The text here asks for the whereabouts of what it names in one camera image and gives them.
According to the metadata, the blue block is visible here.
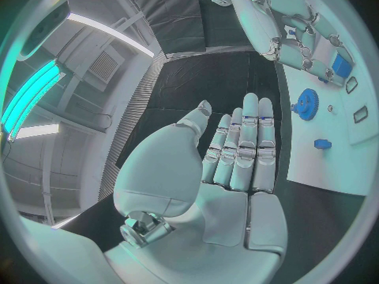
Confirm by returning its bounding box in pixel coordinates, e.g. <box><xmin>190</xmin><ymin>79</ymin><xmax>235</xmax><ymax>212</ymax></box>
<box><xmin>330</xmin><ymin>53</ymin><xmax>356</xmax><ymax>79</ymax></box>

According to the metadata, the blue gear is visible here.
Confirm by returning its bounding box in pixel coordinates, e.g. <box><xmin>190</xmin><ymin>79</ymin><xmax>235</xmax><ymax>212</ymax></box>
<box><xmin>296</xmin><ymin>88</ymin><xmax>320</xmax><ymax>121</ymax></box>

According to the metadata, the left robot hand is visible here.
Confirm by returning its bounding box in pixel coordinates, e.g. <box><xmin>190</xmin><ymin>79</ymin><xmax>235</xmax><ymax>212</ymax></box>
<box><xmin>104</xmin><ymin>92</ymin><xmax>290</xmax><ymax>284</ymax></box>

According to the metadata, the white task board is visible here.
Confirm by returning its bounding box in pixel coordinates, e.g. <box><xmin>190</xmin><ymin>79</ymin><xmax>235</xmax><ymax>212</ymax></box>
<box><xmin>276</xmin><ymin>0</ymin><xmax>377</xmax><ymax>197</ymax></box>

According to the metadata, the white pod with dark face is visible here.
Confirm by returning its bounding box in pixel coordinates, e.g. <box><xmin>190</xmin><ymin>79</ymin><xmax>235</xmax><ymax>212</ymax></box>
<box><xmin>16</xmin><ymin>0</ymin><xmax>71</xmax><ymax>62</ymax></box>

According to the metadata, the glowing light bar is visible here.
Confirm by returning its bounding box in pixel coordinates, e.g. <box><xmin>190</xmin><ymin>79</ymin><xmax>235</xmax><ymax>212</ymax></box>
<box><xmin>0</xmin><ymin>59</ymin><xmax>66</xmax><ymax>141</ymax></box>

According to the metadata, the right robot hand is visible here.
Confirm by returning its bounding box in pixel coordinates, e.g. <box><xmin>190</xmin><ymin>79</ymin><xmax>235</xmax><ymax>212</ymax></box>
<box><xmin>229</xmin><ymin>0</ymin><xmax>356</xmax><ymax>87</ymax></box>

